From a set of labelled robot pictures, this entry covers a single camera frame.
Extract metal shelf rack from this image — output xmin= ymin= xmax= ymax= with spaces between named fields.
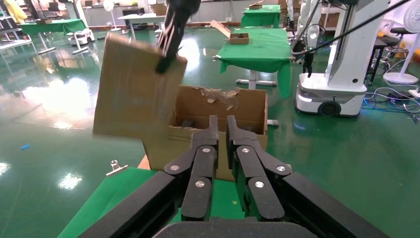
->
xmin=0 ymin=18 xmax=34 ymax=50

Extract white wheeled robot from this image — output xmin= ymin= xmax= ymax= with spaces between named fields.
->
xmin=290 ymin=0 xmax=391 ymax=118

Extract brown cardboard box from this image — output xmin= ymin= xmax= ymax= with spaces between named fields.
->
xmin=150 ymin=3 xmax=168 ymax=16
xmin=93 ymin=33 xmax=188 ymax=140

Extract yellow garment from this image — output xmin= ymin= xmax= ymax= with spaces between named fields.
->
xmin=2 ymin=0 xmax=29 ymax=24

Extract open brown cardboard carton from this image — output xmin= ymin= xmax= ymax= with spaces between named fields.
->
xmin=141 ymin=85 xmax=269 ymax=182

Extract small open carton with flap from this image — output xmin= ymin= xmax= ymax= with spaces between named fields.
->
xmin=210 ymin=20 xmax=250 ymax=45

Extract tangled floor cables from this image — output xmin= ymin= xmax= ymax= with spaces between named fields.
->
xmin=363 ymin=86 xmax=420 ymax=124

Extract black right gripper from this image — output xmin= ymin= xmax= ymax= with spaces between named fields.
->
xmin=156 ymin=0 xmax=202 ymax=73

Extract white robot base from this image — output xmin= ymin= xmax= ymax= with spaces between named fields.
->
xmin=67 ymin=28 xmax=96 ymax=46

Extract thick black braided cable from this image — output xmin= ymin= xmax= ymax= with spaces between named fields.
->
xmin=290 ymin=0 xmax=413 ymax=56

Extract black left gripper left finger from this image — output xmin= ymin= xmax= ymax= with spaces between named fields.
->
xmin=164 ymin=115 xmax=219 ymax=221

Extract black stool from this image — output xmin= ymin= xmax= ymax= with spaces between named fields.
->
xmin=367 ymin=27 xmax=413 ymax=86

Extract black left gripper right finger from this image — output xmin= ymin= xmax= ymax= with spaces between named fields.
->
xmin=227 ymin=115 xmax=292 ymax=221

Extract white standing fan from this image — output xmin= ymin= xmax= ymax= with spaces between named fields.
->
xmin=103 ymin=0 xmax=122 ymax=33
xmin=383 ymin=3 xmax=420 ymax=85

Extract silver binder clip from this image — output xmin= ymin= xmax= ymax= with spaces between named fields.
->
xmin=105 ymin=160 xmax=129 ymax=178

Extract green cloth covered table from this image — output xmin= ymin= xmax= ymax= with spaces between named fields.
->
xmin=19 ymin=18 xmax=88 ymax=55
xmin=240 ymin=4 xmax=283 ymax=29
xmin=215 ymin=28 xmax=293 ymax=99

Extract white table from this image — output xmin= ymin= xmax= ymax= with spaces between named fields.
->
xmin=117 ymin=12 xmax=183 ymax=55

